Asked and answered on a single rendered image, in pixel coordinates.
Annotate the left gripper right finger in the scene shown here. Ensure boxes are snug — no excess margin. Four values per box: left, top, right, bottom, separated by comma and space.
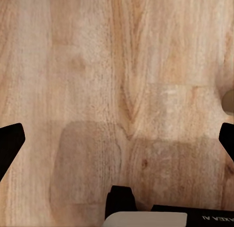
219, 123, 234, 161

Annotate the pillar candle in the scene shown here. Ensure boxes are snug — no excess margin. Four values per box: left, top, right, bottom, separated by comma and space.
222, 89, 234, 116

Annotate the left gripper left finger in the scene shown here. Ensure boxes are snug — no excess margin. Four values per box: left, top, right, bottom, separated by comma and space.
0, 123, 25, 181

